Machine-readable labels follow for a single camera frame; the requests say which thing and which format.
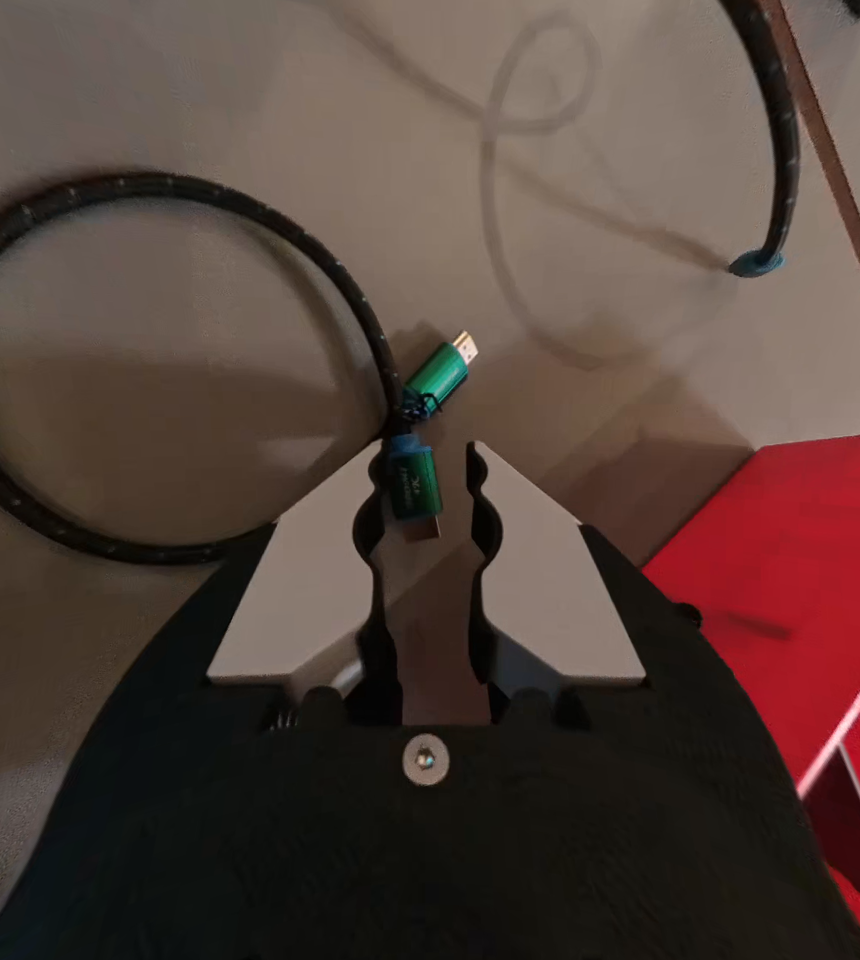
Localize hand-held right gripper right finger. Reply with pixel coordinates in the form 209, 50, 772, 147
466, 441, 648, 693

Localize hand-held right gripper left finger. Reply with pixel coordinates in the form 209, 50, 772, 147
207, 438, 401, 695

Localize green plug hdmi cable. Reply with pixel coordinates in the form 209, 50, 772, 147
722, 0, 803, 279
0, 171, 483, 565

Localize red storage bin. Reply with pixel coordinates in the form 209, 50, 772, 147
640, 426, 860, 960

